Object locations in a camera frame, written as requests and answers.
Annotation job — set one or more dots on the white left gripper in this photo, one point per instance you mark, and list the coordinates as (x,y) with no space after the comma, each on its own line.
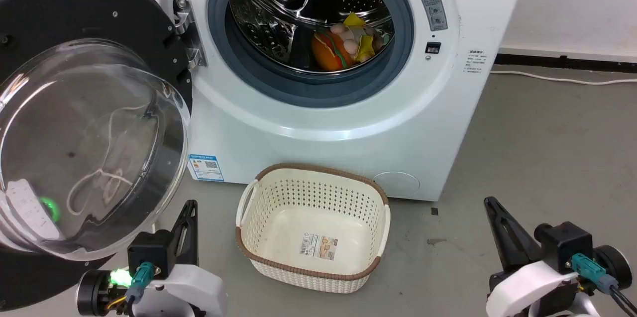
(194,289)

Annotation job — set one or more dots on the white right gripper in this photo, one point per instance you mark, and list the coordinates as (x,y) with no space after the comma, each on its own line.
(527,289)

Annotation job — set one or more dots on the black washer door glass bowl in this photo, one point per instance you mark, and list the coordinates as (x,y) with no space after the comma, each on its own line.
(89,23)

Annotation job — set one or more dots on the white front-load washing machine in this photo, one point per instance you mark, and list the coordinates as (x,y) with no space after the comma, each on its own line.
(318,148)

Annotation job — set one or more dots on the metal door hinge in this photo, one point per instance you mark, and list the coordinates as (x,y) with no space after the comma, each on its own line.
(189,33)

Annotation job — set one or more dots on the blue energy label sticker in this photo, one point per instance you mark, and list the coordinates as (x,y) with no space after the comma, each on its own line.
(206,167)

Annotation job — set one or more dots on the cream laundry basket brown rim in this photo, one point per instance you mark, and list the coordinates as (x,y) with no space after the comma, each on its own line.
(278,207)

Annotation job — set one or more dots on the round drain filter cover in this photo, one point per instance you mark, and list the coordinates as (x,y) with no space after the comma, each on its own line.
(396,183)

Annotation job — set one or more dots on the paper label in basket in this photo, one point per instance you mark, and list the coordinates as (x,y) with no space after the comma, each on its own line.
(318,247)

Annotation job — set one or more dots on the white text sticker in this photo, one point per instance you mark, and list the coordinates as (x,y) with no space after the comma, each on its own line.
(475,62)

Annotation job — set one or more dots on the black baseboard strip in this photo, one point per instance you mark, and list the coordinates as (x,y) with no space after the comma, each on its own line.
(567,62)

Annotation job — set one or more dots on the orange hamburger plush toy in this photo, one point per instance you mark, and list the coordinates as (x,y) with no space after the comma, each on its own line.
(329,53)

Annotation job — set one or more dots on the grey warning label sticker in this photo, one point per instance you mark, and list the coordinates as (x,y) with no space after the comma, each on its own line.
(434,7)

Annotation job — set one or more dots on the doll with yellow clothes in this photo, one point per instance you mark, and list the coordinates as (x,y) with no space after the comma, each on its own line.
(359,38)

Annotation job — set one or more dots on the stainless steel washer drum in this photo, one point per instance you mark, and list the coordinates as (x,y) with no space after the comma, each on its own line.
(278,3)

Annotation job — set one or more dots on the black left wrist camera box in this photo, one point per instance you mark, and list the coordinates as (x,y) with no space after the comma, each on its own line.
(149,253)

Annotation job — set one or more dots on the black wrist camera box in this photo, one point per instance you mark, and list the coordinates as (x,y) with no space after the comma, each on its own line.
(565,245)
(149,253)

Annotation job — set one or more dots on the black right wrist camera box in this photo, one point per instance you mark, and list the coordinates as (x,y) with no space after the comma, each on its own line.
(565,245)

